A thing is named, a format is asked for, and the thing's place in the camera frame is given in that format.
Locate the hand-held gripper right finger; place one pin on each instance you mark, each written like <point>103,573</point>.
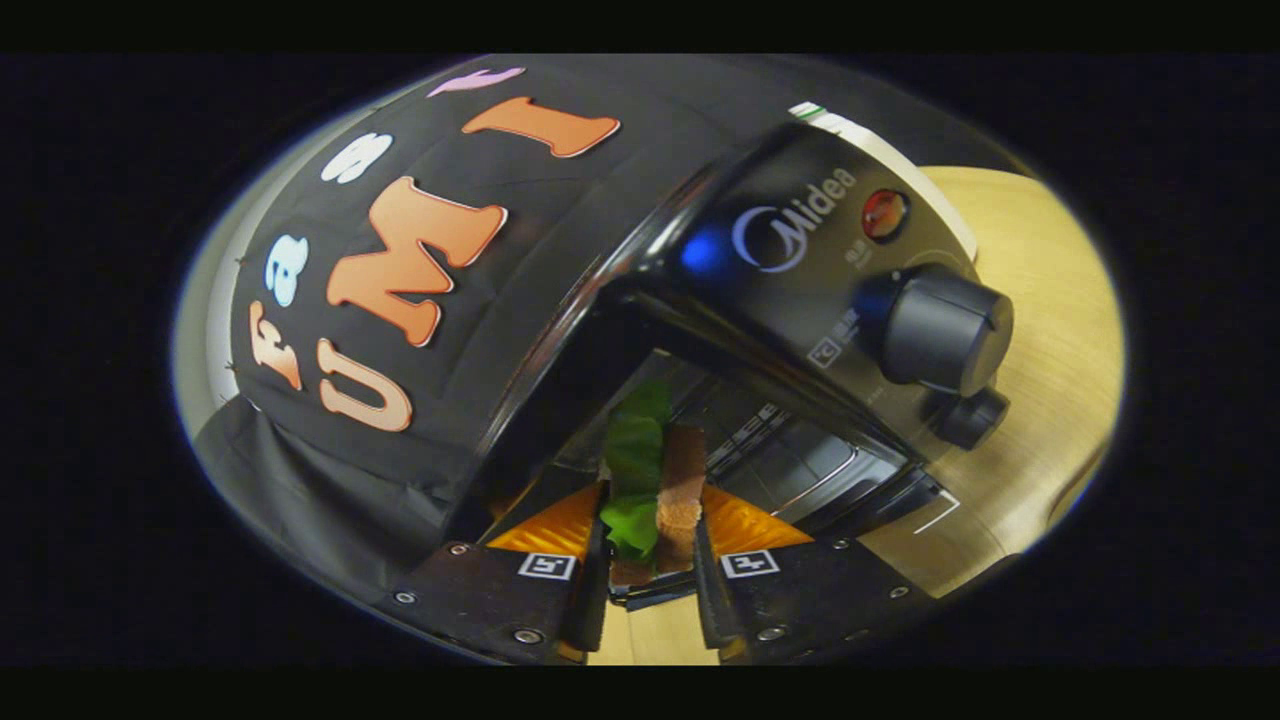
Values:
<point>800,600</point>

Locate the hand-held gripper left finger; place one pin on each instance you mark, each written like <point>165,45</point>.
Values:
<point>500,600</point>

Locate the lettuce sandwich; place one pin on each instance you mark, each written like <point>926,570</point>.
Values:
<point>635,460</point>

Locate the black toaster oven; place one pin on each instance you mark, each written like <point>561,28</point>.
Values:
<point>780,290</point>

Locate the white pop-up toaster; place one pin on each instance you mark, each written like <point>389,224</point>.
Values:
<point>850,128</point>

